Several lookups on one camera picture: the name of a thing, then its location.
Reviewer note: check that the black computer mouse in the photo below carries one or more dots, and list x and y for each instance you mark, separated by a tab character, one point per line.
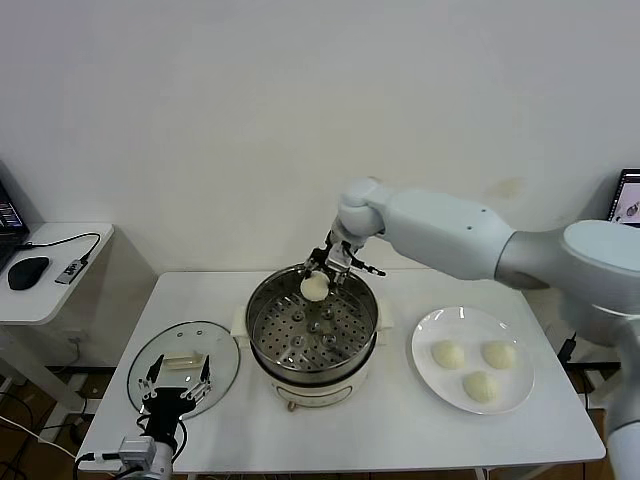
29	273

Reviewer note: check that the round glass pot lid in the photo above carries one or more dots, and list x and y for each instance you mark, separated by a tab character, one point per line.
222	360

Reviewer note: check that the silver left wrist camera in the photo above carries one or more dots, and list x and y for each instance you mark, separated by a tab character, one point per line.
135	450

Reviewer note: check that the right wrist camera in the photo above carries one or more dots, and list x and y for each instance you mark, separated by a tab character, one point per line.
337	252

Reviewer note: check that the white side table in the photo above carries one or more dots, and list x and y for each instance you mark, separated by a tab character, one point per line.
45	300
595	387

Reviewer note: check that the white steamed baozi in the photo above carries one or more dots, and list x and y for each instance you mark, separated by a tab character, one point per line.
314	290
448	355
498	355
481	387

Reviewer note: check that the small grey usb hub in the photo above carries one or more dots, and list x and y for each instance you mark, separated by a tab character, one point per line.
72	272

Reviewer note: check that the black laptop dark screen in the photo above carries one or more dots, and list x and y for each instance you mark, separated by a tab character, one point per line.
7	240

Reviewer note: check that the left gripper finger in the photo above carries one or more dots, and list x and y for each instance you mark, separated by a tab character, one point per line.
150	380
202	382

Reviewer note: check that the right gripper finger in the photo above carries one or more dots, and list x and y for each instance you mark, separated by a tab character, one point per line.
314	262
367	269

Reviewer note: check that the cream electric cooking pot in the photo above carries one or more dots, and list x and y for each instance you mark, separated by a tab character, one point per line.
315	392

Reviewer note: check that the white wall socket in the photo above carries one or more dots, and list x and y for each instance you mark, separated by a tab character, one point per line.
77	340

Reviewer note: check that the large white round plate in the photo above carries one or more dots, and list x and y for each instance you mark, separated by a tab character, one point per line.
430	380

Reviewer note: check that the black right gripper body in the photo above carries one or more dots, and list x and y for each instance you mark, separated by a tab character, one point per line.
324	259

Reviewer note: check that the grey laptop with camera views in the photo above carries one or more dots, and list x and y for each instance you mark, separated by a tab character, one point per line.
627	200

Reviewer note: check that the perforated steel steamer basket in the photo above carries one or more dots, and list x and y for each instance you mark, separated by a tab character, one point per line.
280	325

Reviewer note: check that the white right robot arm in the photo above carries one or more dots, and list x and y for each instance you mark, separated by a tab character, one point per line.
440	230

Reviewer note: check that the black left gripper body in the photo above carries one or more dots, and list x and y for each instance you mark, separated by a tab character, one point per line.
165	407

